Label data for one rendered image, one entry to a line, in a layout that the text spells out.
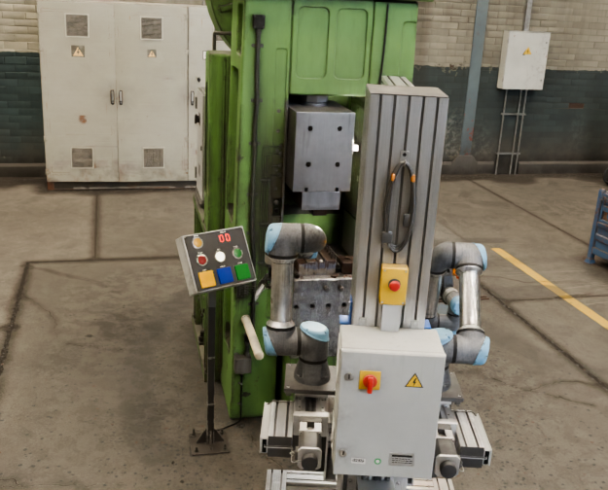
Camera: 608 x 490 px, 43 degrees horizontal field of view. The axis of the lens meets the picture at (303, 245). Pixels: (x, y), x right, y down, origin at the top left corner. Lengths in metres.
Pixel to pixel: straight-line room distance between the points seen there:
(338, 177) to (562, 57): 7.75
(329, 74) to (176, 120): 5.32
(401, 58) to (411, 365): 1.94
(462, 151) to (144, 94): 4.43
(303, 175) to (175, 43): 5.34
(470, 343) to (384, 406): 0.66
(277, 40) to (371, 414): 1.98
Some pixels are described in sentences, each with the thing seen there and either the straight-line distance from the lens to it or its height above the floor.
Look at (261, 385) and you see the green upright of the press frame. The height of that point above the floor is 0.21.
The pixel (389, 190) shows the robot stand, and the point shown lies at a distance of 2.50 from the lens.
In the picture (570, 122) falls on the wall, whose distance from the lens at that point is 11.58.
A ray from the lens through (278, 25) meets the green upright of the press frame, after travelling 3.84.
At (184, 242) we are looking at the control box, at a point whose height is 1.17.
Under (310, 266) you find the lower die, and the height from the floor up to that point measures 0.96.
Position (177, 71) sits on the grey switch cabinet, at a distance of 9.02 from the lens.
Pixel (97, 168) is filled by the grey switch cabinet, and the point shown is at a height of 0.26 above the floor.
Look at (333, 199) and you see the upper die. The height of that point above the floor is 1.32.
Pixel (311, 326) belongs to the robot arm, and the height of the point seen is 1.05.
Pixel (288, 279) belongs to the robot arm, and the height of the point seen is 1.25.
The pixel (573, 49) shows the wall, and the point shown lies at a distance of 11.42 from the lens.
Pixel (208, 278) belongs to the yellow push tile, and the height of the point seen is 1.01.
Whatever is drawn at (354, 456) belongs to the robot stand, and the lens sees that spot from 2.69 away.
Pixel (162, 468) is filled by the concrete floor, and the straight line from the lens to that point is 4.09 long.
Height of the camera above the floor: 2.32
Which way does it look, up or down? 18 degrees down
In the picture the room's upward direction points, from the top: 3 degrees clockwise
